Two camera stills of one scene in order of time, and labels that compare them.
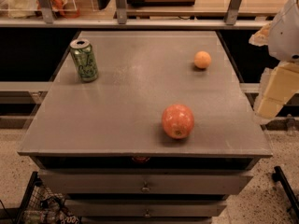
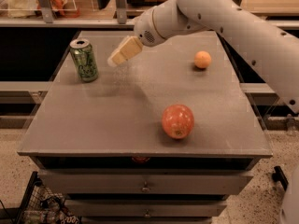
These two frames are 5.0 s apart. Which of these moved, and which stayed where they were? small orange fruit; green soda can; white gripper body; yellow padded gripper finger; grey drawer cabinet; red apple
Moved: yellow padded gripper finger; white gripper body
Stayed: grey drawer cabinet; red apple; green soda can; small orange fruit
